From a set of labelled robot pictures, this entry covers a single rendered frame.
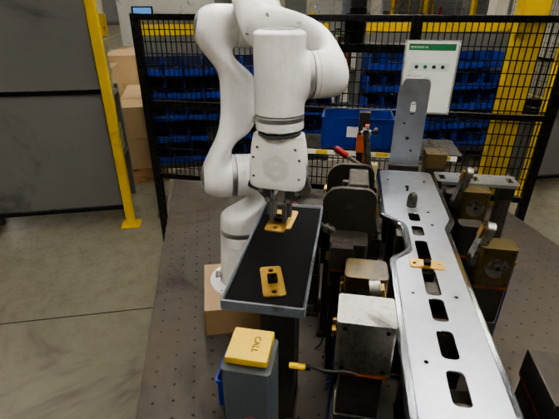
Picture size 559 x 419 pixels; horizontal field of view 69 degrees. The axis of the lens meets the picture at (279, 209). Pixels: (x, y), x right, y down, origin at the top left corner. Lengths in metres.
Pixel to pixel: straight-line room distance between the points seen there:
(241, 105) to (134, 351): 1.57
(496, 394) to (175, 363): 0.80
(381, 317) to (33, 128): 2.95
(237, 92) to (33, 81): 2.32
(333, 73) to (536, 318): 1.12
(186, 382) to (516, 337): 0.97
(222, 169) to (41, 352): 1.68
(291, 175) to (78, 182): 2.80
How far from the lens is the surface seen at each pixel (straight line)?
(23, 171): 3.49
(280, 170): 0.71
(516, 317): 1.53
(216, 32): 1.07
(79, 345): 2.46
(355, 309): 0.75
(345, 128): 1.79
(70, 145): 3.32
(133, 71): 5.40
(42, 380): 2.36
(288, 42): 0.65
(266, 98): 0.67
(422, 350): 0.86
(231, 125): 1.09
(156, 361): 1.25
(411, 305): 0.96
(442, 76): 1.97
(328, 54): 0.70
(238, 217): 1.17
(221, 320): 1.26
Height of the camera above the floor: 1.59
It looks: 27 degrees down
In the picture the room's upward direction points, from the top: straight up
